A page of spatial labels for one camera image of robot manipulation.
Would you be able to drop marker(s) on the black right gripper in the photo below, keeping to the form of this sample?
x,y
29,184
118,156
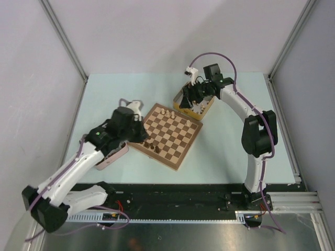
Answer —
x,y
189,91

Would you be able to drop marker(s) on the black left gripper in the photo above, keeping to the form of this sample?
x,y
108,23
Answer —
x,y
142,135

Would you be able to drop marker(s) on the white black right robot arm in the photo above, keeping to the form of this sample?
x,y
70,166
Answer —
x,y
259,135

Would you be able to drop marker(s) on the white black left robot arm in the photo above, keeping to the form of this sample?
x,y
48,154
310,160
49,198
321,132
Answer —
x,y
52,202

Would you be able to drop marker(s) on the wooden folding chess board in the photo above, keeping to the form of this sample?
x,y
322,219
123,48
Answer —
x,y
173,137

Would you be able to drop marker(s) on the yellow metal tin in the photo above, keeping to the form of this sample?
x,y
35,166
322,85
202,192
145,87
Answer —
x,y
198,110

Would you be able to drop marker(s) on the pink metal tin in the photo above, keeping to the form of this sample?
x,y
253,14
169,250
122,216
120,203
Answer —
x,y
112,157

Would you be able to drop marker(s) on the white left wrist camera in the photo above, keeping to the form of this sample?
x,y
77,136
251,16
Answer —
x,y
136,106

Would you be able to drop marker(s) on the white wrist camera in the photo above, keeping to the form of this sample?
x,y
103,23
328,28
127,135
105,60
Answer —
x,y
136,106
192,73

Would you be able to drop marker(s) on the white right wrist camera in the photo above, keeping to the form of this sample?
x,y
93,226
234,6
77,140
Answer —
x,y
192,73

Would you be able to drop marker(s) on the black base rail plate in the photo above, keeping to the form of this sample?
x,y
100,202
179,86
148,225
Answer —
x,y
113,190

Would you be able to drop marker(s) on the left aluminium corner post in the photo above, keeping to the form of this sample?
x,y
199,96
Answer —
x,y
60,32

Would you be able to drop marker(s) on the aluminium corner post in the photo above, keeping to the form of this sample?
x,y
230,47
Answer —
x,y
60,32
293,36

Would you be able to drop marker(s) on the aluminium front frame rail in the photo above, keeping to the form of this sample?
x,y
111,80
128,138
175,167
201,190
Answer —
x,y
293,201

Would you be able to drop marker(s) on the right aluminium corner post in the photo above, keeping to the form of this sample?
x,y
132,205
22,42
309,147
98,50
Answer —
x,y
293,36

